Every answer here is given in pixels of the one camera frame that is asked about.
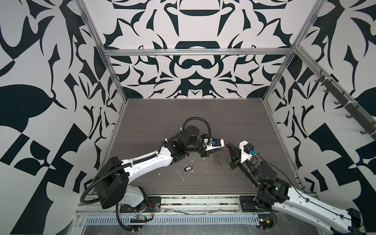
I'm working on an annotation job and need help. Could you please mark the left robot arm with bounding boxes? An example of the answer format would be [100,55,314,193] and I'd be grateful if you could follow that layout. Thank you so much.
[80,125,225,210]

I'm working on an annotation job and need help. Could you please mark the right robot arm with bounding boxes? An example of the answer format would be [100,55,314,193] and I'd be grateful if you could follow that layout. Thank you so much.
[225,141,362,235]

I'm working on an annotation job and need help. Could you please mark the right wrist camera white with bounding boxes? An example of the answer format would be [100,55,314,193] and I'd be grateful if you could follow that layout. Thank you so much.
[239,141,256,163]

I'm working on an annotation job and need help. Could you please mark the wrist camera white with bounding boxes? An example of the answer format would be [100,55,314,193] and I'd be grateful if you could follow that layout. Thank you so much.
[239,141,256,163]
[204,138,225,151]

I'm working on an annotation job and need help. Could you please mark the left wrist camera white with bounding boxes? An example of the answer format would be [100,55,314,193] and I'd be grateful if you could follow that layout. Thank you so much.
[204,138,225,151]

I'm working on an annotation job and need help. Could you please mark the black corrugated cable hose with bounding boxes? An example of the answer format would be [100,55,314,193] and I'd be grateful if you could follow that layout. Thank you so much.
[79,117,212,206]

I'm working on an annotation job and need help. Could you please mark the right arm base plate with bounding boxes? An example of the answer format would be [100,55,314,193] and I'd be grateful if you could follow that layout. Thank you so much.
[239,196,265,212]

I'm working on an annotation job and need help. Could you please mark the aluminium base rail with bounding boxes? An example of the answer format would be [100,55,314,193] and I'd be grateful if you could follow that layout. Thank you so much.
[73,193,283,216]

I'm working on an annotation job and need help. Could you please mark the white slotted cable duct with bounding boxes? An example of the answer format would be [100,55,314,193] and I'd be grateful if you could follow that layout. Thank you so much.
[85,214,259,225]

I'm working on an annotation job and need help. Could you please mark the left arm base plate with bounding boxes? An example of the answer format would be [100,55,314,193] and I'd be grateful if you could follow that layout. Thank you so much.
[119,196,162,213]

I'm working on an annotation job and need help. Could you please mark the right circuit board with wires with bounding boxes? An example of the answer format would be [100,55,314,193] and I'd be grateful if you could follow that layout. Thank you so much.
[257,213,276,230]

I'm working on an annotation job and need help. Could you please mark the circuit board with wires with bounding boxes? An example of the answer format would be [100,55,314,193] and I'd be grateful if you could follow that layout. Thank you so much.
[130,213,154,223]
[257,213,276,230]

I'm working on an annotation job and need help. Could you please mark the left circuit board with wires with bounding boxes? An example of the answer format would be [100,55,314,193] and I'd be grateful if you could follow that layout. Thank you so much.
[130,213,154,223]

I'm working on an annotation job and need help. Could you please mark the horizontal aluminium frame bar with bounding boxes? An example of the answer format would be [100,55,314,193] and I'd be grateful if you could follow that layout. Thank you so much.
[103,48,292,56]

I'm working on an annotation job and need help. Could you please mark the wall hook rail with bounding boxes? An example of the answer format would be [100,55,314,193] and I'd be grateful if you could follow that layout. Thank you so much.
[315,69,376,141]

